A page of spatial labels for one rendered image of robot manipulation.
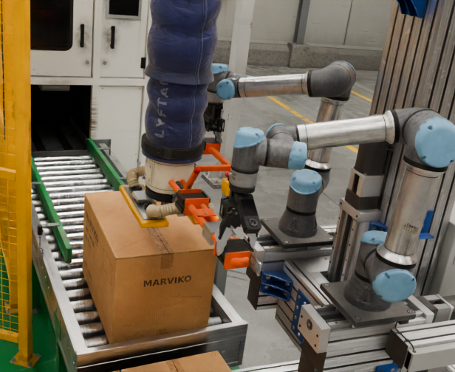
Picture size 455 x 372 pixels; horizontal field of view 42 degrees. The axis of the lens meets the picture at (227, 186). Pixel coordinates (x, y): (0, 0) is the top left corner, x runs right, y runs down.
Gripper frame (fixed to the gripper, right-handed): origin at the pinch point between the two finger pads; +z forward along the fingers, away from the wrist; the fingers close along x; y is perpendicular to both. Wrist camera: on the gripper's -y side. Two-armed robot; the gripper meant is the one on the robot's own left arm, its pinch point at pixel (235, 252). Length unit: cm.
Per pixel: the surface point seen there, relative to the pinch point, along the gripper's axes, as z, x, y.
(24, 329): 105, 49, 120
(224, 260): 0.0, 4.6, -3.4
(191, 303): 53, -10, 53
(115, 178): 62, -11, 204
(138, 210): 11, 14, 53
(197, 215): -1.1, 3.8, 22.6
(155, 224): 11.8, 10.6, 43.4
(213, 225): -1.3, 1.6, 14.8
